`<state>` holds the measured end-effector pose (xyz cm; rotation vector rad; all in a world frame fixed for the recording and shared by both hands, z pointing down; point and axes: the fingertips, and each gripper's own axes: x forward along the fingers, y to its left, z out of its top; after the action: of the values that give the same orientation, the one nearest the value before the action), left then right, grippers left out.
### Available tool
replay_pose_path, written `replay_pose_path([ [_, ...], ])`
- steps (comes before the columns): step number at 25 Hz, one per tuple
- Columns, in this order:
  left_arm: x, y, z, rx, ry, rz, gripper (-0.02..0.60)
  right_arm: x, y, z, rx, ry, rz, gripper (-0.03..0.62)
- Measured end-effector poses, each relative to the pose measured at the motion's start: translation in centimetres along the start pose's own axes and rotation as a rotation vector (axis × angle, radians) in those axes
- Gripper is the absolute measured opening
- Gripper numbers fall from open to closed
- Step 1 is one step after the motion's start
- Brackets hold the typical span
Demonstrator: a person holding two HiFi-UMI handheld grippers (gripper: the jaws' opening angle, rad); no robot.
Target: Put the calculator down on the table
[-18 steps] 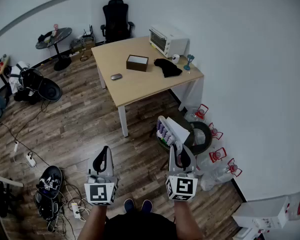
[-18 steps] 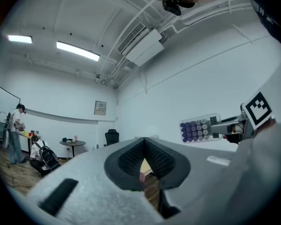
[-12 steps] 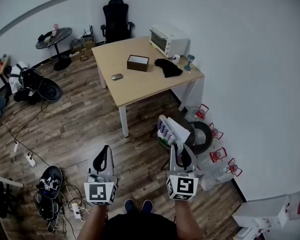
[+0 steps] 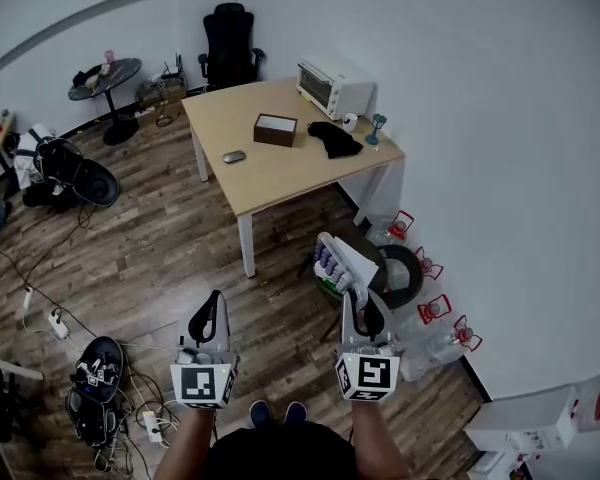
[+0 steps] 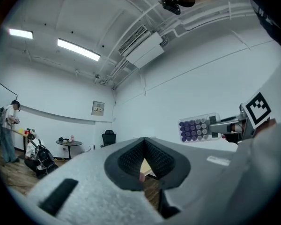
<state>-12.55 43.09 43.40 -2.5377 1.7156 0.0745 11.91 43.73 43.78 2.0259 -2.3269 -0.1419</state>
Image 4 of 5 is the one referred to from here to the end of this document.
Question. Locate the grey computer mouse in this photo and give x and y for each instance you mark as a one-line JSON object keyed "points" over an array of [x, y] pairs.
{"points": [[234, 157]]}

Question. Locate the person's blue shoe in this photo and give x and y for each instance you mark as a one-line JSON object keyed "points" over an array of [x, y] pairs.
{"points": [[296, 413], [261, 414]]}

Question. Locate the round black marble table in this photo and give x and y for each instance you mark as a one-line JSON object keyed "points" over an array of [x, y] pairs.
{"points": [[117, 75]]}

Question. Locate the black router with antennas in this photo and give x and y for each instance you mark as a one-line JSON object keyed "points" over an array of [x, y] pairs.
{"points": [[172, 70]]}

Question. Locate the person's right blue shoe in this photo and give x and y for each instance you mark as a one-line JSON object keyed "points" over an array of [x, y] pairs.
{"points": [[296, 413]]}

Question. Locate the black tray of gripper parts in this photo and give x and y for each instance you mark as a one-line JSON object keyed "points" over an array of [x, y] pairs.
{"points": [[97, 368]]}

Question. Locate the person's black clothing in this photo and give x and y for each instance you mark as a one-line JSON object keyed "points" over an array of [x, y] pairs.
{"points": [[285, 453]]}

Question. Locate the grey furniture frame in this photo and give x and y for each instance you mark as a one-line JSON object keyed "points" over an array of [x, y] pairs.
{"points": [[0, 368]]}

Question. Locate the person's right forearm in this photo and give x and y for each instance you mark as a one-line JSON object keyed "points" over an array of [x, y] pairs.
{"points": [[375, 438]]}

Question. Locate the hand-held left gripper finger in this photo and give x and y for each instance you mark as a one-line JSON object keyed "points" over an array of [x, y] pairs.
{"points": [[222, 328], [196, 325]]}

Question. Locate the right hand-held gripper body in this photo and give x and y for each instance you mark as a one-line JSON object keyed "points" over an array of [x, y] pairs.
{"points": [[372, 373]]}

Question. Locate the white table leg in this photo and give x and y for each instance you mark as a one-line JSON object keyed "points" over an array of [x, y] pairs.
{"points": [[202, 163], [246, 248]]}

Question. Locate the purple and white keypad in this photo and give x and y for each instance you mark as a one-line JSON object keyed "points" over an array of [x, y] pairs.
{"points": [[330, 268]]}

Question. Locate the person's left forearm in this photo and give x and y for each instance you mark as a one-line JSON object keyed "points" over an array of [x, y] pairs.
{"points": [[185, 443]]}

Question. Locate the white cardboard box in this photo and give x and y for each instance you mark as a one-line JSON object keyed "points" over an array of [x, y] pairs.
{"points": [[520, 418]]}

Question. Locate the round black bin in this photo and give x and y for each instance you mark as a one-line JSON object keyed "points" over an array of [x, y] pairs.
{"points": [[411, 268]]}

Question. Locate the small white item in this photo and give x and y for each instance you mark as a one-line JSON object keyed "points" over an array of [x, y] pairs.
{"points": [[105, 69]]}

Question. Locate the white toaster oven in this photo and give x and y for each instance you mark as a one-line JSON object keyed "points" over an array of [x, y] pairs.
{"points": [[340, 85]]}

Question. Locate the person's left blue shoe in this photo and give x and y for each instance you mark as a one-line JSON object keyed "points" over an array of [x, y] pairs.
{"points": [[261, 414]]}

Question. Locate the blue lantern ornament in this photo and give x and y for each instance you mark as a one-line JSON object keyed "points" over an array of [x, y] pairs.
{"points": [[377, 128]]}

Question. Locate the white paper sheet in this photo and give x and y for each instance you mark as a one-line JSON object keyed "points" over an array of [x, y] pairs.
{"points": [[360, 265]]}

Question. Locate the green item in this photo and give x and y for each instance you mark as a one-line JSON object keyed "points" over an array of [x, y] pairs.
{"points": [[326, 290]]}

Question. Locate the brown box with white lining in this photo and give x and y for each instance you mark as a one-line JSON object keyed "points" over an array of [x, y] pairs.
{"points": [[275, 130]]}

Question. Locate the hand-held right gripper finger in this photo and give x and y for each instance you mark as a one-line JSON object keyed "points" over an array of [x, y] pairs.
{"points": [[377, 323], [347, 323]]}

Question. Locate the white power strip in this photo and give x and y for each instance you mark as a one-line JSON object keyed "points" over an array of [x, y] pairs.
{"points": [[59, 324], [152, 425], [144, 111], [28, 298]]}

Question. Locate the white mug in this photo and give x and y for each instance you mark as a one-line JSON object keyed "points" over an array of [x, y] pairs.
{"points": [[350, 123]]}

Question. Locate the black cloth bag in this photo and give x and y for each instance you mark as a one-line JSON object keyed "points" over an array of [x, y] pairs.
{"points": [[337, 140]]}

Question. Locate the black oval tray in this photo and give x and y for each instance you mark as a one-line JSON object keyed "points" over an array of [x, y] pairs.
{"points": [[97, 185]]}

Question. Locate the black office chair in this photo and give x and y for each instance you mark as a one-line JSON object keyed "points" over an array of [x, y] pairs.
{"points": [[230, 38]]}

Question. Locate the low shelf with boxes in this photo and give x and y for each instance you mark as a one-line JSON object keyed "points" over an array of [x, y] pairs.
{"points": [[162, 93]]}

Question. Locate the black bundle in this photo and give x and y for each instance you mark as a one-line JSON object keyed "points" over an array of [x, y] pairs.
{"points": [[82, 77]]}

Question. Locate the pink figurine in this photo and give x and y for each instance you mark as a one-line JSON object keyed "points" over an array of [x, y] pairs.
{"points": [[109, 57]]}

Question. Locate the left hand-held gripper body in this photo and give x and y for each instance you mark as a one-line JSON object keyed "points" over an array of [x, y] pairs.
{"points": [[200, 383]]}

